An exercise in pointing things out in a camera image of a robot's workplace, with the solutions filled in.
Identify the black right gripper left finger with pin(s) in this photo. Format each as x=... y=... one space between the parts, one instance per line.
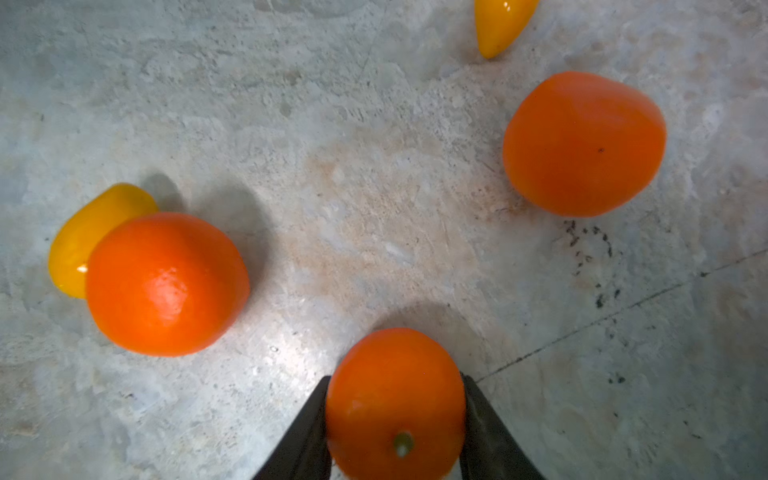
x=302 y=453

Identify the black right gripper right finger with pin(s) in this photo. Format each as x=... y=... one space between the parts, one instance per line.
x=490 y=451

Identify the orange tangerine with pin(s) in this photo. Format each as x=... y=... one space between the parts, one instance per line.
x=396 y=408
x=167 y=284
x=581 y=145

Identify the yellow kumquat by tangerine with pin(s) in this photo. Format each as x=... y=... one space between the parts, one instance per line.
x=72 y=246

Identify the yellow kumquat far left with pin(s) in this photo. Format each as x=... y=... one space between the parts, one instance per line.
x=499 y=22

